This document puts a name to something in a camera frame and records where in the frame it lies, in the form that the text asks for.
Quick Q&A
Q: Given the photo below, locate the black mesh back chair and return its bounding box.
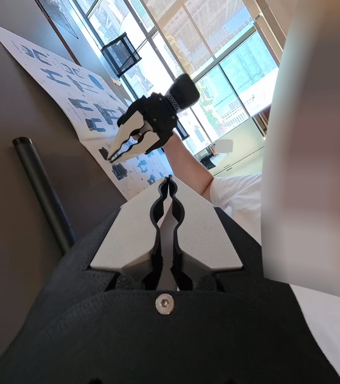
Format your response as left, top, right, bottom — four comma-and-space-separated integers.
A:
101, 31, 143, 79

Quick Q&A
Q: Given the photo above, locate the black desk mat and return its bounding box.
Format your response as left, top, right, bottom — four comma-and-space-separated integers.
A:
38, 0, 79, 39

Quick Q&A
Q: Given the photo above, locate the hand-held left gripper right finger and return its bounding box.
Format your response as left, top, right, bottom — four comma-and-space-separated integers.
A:
168, 175, 244, 291

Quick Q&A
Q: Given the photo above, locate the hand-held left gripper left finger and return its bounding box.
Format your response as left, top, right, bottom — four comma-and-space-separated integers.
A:
89, 177, 170, 291

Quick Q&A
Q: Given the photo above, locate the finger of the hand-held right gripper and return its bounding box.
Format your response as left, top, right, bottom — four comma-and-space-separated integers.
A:
111, 131, 161, 164
107, 112, 154, 161

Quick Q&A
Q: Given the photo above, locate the printed instruction sheet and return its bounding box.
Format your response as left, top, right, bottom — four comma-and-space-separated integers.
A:
0, 17, 174, 201

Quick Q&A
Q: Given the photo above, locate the black precision screwdriver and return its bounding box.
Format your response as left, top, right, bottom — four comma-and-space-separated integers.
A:
12, 136, 78, 255

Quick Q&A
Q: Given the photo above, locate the person in white shirt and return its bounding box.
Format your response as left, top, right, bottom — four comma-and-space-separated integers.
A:
209, 173, 340, 384

